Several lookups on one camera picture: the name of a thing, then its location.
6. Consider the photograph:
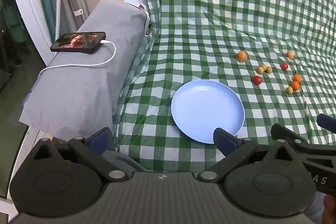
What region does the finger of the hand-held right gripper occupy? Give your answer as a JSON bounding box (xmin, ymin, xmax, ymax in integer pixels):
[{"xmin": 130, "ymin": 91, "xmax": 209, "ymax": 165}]
[
  {"xmin": 316, "ymin": 114, "xmax": 336, "ymax": 132},
  {"xmin": 271, "ymin": 123, "xmax": 336, "ymax": 155}
]

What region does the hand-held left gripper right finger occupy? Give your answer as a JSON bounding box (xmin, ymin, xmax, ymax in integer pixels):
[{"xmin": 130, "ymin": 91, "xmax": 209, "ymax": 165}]
[{"xmin": 197, "ymin": 128, "xmax": 306, "ymax": 183}]

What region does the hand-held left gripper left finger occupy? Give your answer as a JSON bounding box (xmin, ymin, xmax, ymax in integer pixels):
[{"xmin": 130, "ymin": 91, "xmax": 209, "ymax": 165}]
[{"xmin": 31, "ymin": 127, "xmax": 133, "ymax": 183}]

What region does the light blue plate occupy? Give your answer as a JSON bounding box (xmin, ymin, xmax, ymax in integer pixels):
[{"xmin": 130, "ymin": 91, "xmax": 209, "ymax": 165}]
[{"xmin": 171, "ymin": 80, "xmax": 245, "ymax": 144}]

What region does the black smartphone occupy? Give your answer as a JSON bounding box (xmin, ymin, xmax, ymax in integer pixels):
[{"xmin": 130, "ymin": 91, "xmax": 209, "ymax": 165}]
[{"xmin": 50, "ymin": 31, "xmax": 106, "ymax": 54}]

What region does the green checkered cloth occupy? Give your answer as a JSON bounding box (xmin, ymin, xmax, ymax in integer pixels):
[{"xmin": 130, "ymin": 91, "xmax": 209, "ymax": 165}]
[{"xmin": 113, "ymin": 0, "xmax": 336, "ymax": 172}]

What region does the white charging cable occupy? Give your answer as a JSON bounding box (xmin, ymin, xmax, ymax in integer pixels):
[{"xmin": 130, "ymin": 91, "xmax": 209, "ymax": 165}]
[{"xmin": 38, "ymin": 40, "xmax": 117, "ymax": 81}]

